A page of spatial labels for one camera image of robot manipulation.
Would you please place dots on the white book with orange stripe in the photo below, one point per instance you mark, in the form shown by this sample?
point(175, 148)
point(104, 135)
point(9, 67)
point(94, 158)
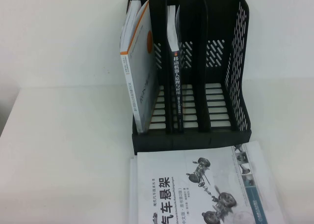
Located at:
point(141, 62)

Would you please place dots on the white car suspension book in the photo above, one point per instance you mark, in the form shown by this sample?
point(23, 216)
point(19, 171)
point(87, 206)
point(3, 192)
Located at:
point(171, 170)

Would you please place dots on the black mobile robot book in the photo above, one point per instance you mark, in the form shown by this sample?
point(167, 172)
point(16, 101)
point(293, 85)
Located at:
point(177, 81)

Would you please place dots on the black plastic book stand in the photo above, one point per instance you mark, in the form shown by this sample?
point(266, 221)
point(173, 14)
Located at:
point(191, 143)

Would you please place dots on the magazine with man portrait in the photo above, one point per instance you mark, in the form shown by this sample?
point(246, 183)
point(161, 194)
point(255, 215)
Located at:
point(133, 184)

